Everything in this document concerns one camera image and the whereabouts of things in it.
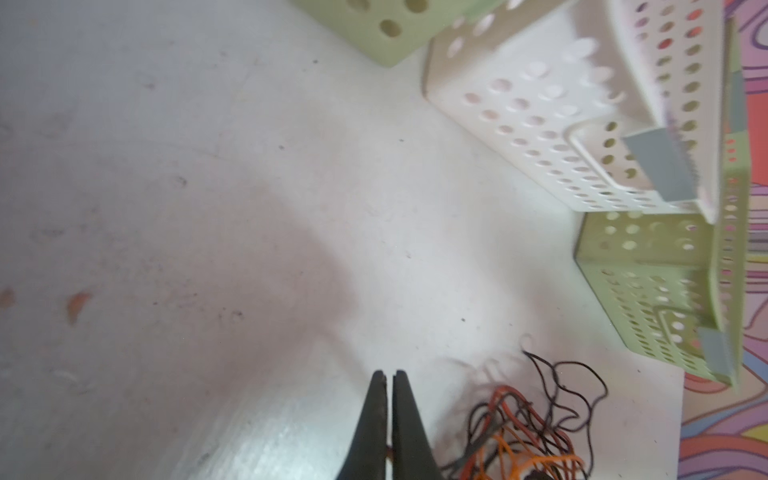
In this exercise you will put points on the left green perforated plastic basket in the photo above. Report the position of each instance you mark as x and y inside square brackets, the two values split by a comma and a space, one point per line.
[388, 31]

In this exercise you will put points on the green perforated plastic basket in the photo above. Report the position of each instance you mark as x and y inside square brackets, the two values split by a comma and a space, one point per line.
[388, 31]
[673, 286]

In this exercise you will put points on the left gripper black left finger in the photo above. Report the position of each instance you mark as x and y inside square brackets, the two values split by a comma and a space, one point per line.
[367, 455]

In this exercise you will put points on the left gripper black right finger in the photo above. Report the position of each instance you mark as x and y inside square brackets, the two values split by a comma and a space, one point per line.
[412, 454]

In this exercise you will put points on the right green perforated plastic basket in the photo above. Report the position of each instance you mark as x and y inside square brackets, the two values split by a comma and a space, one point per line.
[673, 286]

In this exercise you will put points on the white perforated plastic basket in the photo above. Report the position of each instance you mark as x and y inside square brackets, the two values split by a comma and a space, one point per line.
[608, 105]

